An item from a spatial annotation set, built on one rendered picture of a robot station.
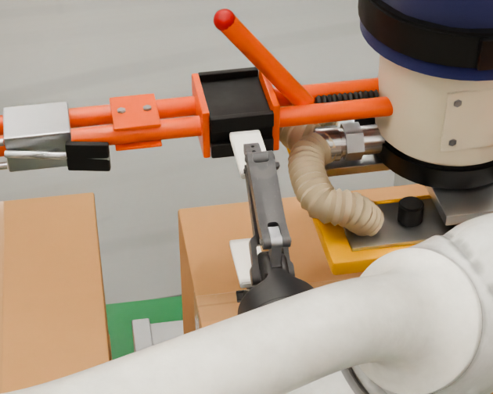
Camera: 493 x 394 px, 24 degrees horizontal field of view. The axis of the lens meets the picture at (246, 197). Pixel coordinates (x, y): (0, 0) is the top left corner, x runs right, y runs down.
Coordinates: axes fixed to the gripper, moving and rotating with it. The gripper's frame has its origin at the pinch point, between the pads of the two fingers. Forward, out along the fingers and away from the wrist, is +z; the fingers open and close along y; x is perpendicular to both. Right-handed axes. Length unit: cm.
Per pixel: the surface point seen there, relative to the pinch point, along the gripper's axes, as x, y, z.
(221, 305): -0.4, 28.1, 14.4
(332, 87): 12.5, -1.9, 15.6
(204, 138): -2.7, -0.5, 10.0
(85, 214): -16, 68, 87
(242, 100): 2.1, -2.6, 13.6
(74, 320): -20, 68, 58
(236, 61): 38, 121, 228
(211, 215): 1.2, 27.9, 32.5
